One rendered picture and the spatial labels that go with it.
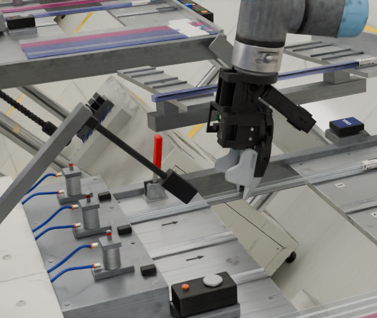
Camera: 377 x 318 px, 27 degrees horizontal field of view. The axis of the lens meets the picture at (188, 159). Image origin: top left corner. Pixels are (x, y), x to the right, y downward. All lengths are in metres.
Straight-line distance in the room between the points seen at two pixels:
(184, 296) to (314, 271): 1.54
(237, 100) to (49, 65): 0.90
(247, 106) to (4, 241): 0.42
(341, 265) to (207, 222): 1.25
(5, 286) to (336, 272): 1.59
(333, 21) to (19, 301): 0.61
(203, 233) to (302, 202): 1.52
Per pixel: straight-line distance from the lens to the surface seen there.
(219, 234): 1.18
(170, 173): 0.92
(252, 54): 1.17
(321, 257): 2.50
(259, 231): 2.41
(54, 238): 1.09
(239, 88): 1.19
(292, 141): 1.62
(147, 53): 2.07
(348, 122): 1.45
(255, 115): 1.20
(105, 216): 1.13
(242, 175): 1.24
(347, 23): 1.21
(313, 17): 1.19
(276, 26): 1.17
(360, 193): 1.30
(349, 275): 2.39
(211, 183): 1.35
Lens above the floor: 1.67
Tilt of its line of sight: 30 degrees down
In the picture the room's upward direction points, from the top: 52 degrees counter-clockwise
